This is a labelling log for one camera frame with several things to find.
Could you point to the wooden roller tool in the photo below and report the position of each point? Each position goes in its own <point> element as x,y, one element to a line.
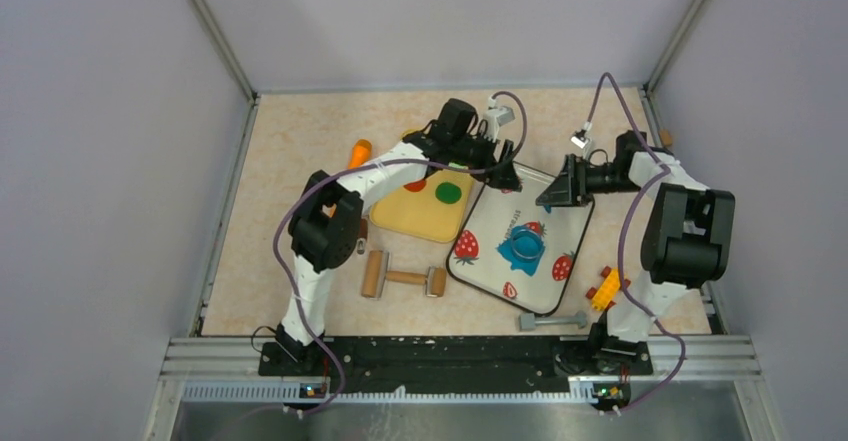
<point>378,272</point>

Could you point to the grey toy bolt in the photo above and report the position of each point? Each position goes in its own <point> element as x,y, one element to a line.
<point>529,322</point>

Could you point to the silver tape roll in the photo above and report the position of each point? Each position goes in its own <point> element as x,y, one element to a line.
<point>526,244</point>

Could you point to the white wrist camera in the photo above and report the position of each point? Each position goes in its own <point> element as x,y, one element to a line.
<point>582,139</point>
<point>494,117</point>

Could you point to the yellow plastic tray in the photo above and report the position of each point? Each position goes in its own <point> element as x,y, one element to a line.
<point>420,214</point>

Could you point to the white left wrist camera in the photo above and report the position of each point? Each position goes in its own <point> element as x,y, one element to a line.
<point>494,117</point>

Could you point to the brown handled scraper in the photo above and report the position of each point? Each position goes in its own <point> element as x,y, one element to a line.
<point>361,242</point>

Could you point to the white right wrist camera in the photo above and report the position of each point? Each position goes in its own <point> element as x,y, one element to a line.
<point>582,139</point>

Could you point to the yellow toy brick car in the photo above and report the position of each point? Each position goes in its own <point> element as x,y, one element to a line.
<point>601,297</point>

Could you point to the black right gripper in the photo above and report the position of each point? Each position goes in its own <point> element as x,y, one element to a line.
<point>571,187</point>

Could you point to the white strawberry enamel tray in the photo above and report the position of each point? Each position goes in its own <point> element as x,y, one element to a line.
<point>473,259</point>

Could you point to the blue play dough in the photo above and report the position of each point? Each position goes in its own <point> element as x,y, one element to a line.
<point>527,267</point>

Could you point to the orange toy rolling pin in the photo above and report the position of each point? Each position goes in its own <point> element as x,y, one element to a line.
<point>360,153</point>

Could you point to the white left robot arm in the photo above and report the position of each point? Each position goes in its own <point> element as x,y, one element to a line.
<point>319,232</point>

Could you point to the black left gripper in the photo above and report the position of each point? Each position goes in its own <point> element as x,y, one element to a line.
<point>504,178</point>

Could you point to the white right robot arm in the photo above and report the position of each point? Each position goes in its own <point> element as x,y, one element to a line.
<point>686,242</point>

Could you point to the red dough disc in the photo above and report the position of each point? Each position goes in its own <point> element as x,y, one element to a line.
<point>416,186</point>

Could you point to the dark green dough disc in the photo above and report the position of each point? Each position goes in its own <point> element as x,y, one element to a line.
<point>448,193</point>

